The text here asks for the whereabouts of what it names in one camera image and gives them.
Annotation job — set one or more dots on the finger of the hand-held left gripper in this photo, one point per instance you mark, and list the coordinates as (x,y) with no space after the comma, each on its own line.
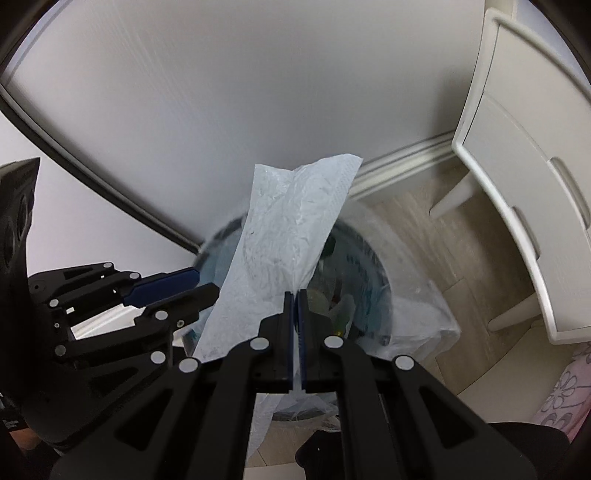
(194,300)
(161,284)

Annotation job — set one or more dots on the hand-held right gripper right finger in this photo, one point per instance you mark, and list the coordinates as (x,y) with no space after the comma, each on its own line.
(302,323)

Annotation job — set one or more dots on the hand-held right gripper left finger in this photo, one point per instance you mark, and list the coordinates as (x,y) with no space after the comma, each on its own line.
(288,323)

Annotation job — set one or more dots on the round trash bin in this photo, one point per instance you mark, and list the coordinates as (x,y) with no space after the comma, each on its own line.
(365,277)

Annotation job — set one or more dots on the translucent white plastic sheet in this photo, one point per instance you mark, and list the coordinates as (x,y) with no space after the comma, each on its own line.
(277,230)

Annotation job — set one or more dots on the trash bin with clear bag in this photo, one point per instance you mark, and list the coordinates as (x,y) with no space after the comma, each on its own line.
(425,318)

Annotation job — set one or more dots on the person's left hand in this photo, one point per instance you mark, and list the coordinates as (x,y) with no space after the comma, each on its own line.
(24,437)

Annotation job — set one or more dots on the grey white wardrobe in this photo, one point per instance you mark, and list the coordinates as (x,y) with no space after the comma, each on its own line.
(184,115)

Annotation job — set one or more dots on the white nightstand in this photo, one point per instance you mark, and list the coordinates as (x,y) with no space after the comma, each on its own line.
(508,161)

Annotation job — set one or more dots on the pink floral bedsheet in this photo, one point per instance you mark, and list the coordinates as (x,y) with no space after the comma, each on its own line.
(568,392)

